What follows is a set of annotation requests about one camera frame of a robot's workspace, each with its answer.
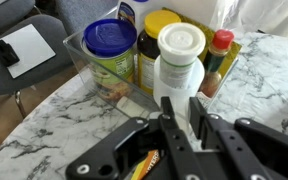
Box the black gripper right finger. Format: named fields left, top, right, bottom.
left=188, top=97, right=288, bottom=180

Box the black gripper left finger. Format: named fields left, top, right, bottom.
left=65, top=96, right=205, bottom=180

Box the white pill bottle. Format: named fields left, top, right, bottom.
left=157, top=22, right=207, bottom=89

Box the clear plastic container bin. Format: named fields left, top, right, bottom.
left=63, top=6, right=242, bottom=118

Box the red cap hot sauce bottle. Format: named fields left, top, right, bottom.
left=198, top=29, right=236, bottom=99

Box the white bottle with blue cap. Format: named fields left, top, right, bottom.
left=116, top=0, right=159, bottom=35

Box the blue lid snack jar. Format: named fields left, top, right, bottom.
left=81, top=18, right=138, bottom=101

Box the yellow lid dark jar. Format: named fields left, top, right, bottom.
left=136, top=9, right=182, bottom=96

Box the white paper sheet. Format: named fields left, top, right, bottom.
left=0, top=23, right=57, bottom=79

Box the grey upholstered chair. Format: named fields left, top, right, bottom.
left=0, top=0, right=80, bottom=119
left=55, top=0, right=120, bottom=36

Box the small black device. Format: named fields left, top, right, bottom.
left=0, top=39, right=21, bottom=67

